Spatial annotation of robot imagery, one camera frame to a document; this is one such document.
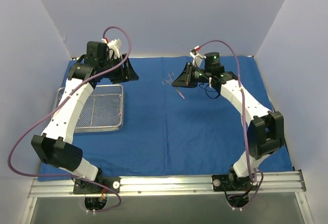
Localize blue surgical wrap cloth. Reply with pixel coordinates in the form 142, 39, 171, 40
37, 55, 294, 181

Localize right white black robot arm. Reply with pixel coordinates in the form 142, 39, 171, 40
171, 63, 285, 190

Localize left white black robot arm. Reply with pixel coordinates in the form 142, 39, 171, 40
31, 54, 139, 193

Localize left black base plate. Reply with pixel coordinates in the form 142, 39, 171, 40
71, 177, 121, 194

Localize aluminium front rail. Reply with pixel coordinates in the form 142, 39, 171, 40
28, 171, 306, 198

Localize thin black wire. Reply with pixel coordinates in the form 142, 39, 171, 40
199, 83, 221, 99

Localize steel forceps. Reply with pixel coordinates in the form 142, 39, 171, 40
162, 72, 185, 99

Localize wire mesh instrument tray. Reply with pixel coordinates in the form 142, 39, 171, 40
43, 79, 124, 143

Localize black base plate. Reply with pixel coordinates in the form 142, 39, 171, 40
211, 174, 257, 192
71, 177, 121, 194

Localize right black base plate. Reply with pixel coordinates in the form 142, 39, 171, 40
211, 174, 257, 192

